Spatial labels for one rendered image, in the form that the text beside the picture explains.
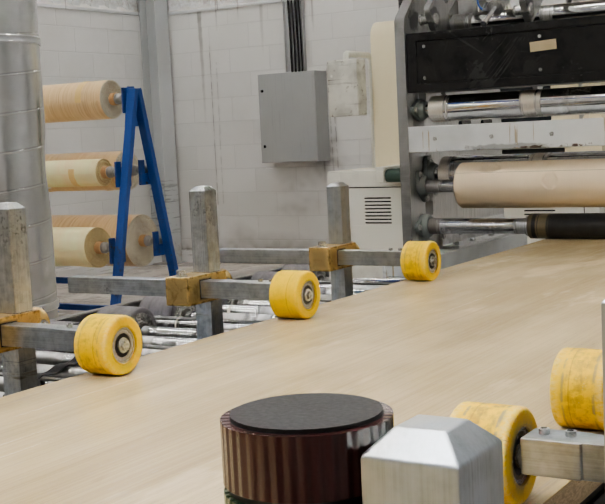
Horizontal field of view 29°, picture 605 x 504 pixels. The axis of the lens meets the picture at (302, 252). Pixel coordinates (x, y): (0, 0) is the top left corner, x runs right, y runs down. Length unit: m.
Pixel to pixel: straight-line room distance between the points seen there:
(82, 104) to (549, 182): 5.01
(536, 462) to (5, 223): 0.99
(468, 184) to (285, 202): 7.84
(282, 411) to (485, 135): 2.74
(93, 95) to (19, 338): 6.00
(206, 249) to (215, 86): 9.27
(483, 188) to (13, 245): 1.68
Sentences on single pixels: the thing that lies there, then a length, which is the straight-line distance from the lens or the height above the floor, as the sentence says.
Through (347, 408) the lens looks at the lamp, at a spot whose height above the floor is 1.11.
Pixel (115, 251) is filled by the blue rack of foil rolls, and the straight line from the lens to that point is 7.40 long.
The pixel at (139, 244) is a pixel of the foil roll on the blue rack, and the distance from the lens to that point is 7.85.
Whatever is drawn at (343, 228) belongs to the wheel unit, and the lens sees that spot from 2.49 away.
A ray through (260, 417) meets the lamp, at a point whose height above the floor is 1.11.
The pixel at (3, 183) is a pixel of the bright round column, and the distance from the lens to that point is 4.42.
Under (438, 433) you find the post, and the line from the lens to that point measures 0.38.
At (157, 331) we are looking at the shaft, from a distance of 2.50.
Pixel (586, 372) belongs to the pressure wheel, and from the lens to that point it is 1.18.
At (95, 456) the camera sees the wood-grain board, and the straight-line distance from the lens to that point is 1.20.
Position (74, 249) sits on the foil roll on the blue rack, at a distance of 7.50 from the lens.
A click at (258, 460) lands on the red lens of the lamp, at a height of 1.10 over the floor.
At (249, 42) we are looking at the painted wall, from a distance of 11.12.
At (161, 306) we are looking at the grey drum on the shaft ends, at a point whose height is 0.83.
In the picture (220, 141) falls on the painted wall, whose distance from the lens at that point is 11.31.
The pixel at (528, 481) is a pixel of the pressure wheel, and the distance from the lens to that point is 1.00.
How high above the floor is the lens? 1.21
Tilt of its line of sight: 6 degrees down
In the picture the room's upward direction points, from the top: 3 degrees counter-clockwise
